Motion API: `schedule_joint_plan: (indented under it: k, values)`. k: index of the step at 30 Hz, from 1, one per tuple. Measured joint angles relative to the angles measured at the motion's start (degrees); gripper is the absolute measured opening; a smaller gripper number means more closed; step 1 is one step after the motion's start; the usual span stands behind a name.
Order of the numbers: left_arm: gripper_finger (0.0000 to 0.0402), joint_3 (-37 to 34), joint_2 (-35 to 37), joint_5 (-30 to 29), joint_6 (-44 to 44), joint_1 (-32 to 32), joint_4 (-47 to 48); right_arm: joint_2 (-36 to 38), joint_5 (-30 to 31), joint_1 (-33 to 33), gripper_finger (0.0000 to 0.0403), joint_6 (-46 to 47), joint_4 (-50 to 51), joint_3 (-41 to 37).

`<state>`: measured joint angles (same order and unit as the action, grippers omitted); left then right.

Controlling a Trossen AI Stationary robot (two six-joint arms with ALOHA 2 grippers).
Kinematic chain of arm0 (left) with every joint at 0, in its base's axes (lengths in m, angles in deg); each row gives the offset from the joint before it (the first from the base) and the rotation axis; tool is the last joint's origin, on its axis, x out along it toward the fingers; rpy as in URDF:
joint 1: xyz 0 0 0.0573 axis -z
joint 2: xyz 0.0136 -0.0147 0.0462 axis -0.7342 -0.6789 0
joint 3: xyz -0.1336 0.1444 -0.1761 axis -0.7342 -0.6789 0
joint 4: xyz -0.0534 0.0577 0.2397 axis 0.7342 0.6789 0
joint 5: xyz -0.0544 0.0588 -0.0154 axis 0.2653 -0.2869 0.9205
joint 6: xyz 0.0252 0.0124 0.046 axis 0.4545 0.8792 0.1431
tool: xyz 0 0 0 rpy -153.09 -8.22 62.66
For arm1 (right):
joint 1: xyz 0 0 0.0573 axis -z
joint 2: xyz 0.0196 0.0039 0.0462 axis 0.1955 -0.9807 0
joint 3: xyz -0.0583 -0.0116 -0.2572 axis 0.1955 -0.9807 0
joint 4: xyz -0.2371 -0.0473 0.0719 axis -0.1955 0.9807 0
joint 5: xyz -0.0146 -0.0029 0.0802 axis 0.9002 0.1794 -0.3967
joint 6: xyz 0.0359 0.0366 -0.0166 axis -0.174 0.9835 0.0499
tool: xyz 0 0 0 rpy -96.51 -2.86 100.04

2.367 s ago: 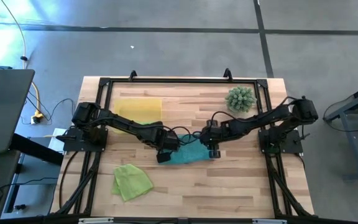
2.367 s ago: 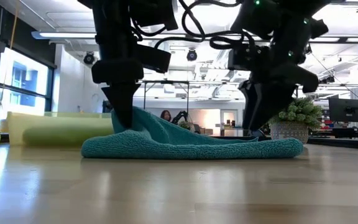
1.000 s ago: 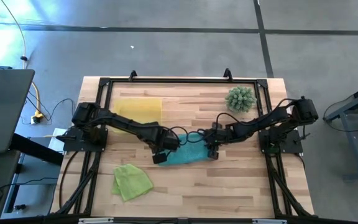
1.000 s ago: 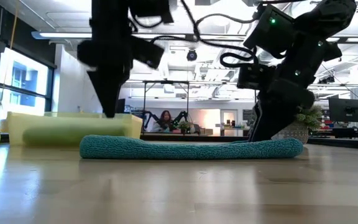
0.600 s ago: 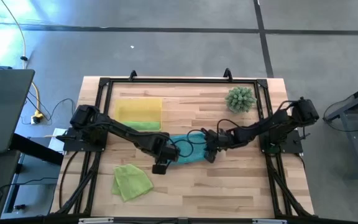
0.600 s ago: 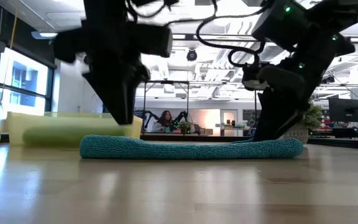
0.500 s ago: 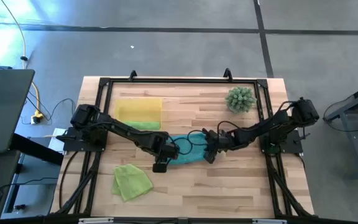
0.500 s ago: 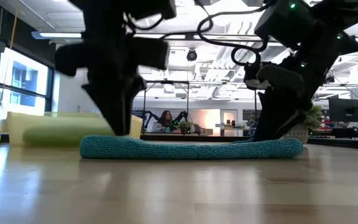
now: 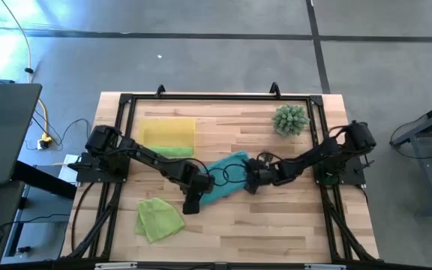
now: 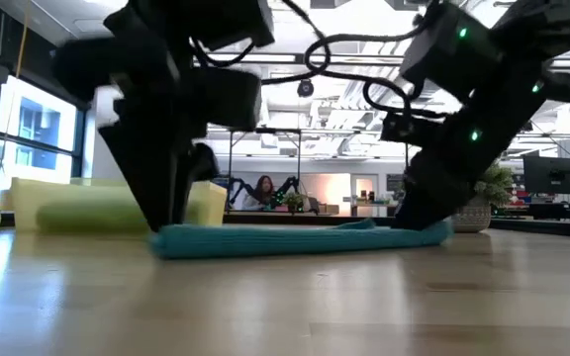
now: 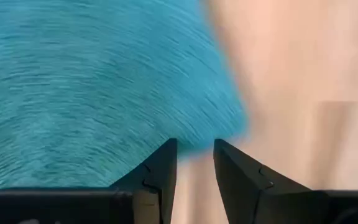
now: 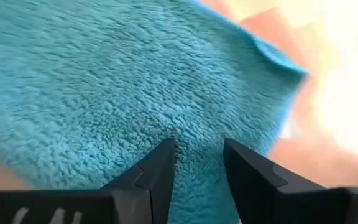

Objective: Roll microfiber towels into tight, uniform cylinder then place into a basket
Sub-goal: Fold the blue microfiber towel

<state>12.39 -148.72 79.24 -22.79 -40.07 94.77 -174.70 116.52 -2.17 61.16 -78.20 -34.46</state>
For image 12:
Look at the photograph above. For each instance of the teal microfiber towel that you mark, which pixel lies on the teal microfiber towel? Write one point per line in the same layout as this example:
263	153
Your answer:
104	77

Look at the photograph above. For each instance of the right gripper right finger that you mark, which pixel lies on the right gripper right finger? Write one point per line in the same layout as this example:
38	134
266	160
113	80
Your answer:
275	199

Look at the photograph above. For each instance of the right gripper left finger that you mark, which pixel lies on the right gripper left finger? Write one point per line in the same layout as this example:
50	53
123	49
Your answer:
120	202

